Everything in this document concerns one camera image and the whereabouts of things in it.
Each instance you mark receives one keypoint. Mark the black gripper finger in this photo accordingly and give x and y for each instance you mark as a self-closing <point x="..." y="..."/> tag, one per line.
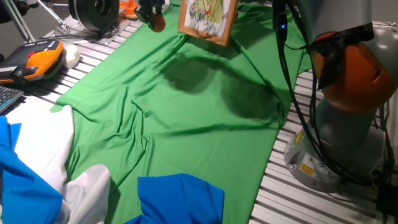
<point x="161" y="11"/>
<point x="143" y="17"/>

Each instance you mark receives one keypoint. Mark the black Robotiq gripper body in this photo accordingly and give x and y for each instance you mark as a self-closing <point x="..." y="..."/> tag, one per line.
<point x="150" y="4"/>

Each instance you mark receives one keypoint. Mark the small orange toy basketball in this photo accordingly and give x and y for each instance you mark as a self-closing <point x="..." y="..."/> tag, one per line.
<point x="159" y="25"/>

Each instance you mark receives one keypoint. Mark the wooden framed toy basketball hoop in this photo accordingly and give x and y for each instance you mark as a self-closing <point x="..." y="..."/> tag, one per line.
<point x="205" y="15"/>

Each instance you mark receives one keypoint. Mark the grey metal rod device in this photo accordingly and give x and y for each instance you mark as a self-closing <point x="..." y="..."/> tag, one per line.
<point x="54" y="15"/>

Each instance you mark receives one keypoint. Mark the forearm in black sleeve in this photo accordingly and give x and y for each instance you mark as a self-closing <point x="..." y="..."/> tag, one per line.
<point x="7" y="14"/>

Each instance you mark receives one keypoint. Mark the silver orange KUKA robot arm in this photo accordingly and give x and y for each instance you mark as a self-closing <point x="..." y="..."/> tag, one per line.
<point x="342" y="18"/>

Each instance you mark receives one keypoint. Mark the hand of black sleeved person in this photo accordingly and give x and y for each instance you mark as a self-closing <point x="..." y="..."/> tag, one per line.
<point x="22" y="4"/>

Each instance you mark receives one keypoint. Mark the white crumpled plastic item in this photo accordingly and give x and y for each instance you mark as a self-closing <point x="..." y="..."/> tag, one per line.
<point x="167" y="3"/>

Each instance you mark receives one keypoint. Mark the white rounded object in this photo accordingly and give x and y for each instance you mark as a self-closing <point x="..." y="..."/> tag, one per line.
<point x="71" y="56"/>

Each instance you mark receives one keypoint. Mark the orange black teach pendant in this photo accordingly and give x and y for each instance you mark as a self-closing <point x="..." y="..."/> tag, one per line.
<point x="40" y="60"/>

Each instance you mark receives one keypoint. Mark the green cloth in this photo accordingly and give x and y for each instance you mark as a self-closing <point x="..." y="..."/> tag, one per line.
<point x="186" y="149"/>

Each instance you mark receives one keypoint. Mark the black keyboard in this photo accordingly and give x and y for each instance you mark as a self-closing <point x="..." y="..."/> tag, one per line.
<point x="7" y="96"/>

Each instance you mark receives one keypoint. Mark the white cloth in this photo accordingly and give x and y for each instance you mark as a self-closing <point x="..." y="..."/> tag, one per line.
<point x="43" y="140"/>

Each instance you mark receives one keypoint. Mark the blue cloth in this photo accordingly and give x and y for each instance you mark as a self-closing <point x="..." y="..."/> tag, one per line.
<point x="180" y="199"/>

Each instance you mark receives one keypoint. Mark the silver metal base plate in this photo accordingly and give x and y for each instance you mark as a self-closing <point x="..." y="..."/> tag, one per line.
<point x="105" y="39"/>

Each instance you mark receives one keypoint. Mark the grey slanted metal post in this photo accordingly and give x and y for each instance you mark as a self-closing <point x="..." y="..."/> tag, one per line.
<point x="20" y="21"/>

